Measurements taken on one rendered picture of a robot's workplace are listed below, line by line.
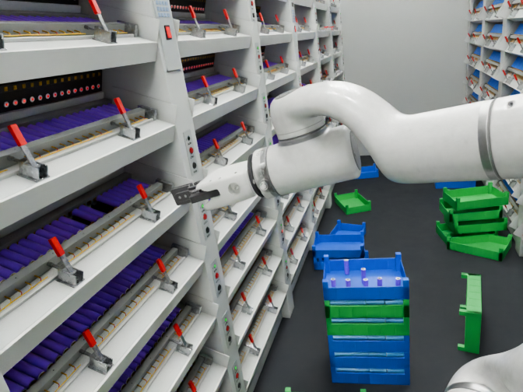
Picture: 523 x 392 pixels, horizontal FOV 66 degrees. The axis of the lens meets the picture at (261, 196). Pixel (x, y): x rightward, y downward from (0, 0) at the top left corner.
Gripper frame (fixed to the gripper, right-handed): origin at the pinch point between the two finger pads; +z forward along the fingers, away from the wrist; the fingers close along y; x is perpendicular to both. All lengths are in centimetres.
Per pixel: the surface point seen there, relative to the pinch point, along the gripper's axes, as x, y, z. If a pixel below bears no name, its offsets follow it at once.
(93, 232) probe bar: -3.2, 0.0, 24.6
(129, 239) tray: -7.7, 4.3, 20.6
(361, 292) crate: -68, 65, -9
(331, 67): 1, 310, 19
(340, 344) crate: -89, 63, 4
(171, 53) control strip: 27.4, 34.8, 11.0
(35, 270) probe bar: -2.7, -15.3, 24.3
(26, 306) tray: -6.4, -20.7, 22.6
